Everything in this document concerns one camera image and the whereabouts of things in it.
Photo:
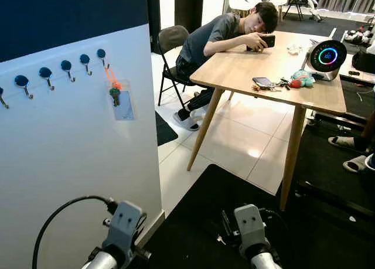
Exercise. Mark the black smartphone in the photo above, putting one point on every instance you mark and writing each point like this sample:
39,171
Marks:
269,40

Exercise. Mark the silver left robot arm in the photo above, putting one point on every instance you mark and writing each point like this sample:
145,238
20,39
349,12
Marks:
102,261

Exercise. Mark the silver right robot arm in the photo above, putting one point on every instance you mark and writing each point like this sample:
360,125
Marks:
265,262

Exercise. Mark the keys with brown charm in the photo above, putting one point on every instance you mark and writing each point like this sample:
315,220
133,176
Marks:
259,88

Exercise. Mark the black floor mat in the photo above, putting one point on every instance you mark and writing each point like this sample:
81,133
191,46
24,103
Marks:
199,222

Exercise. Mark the dark blue floor mat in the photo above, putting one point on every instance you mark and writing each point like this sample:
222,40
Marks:
166,129

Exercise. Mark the dark card holder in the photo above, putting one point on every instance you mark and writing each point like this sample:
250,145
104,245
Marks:
262,81

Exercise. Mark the silver key bunch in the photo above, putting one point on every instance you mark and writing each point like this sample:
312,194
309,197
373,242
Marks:
282,82

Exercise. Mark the small red ball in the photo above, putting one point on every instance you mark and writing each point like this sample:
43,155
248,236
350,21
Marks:
295,83

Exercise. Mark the light wooden table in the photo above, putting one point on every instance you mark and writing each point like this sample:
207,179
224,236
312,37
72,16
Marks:
263,64

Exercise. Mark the teal plush toy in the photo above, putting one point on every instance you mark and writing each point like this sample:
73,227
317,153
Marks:
303,77

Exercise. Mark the black folding chair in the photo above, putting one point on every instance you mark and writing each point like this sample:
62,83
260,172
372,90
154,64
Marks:
170,37

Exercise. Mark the person in dark grey shirt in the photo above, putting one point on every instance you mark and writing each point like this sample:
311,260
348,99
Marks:
205,43

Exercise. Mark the crumpled white tissue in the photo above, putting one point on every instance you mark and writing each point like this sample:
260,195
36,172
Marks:
293,47

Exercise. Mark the black bag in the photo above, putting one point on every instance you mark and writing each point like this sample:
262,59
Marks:
363,61

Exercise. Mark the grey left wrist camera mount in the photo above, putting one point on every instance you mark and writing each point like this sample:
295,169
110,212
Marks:
126,219

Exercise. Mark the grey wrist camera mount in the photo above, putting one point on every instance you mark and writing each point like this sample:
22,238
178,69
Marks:
126,219
249,222

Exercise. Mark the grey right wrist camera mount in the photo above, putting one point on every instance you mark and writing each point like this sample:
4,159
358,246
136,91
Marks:
249,222

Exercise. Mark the black metal floor rail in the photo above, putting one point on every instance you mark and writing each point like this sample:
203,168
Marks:
337,197

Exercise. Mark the blue wall hook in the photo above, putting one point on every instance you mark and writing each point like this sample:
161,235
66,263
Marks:
2,98
21,80
66,65
45,72
85,58
101,53

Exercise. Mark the white black wheeled frame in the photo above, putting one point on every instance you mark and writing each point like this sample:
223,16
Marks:
307,2

